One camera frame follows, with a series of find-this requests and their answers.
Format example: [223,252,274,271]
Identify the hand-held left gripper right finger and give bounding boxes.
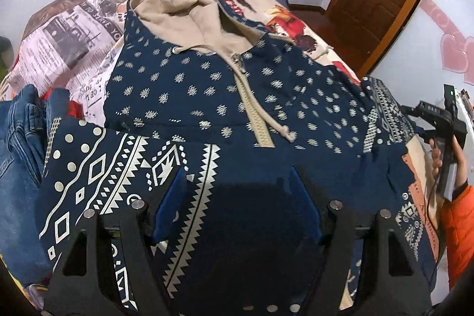
[287,166,435,316]

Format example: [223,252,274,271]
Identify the pink heart wall sticker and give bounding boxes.
[418,0,474,85]

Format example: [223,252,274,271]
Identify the red cloth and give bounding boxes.
[44,88,87,121]

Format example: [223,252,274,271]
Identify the blue denim jeans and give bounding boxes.
[0,84,71,287]

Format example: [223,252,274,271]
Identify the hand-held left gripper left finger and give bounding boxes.
[41,167,189,316]

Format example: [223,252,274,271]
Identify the printed blanket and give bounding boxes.
[0,0,445,302]

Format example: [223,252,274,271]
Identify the navy patterned hoodie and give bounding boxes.
[37,0,441,316]

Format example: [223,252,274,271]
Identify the person's right hand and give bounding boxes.
[427,136,471,191]

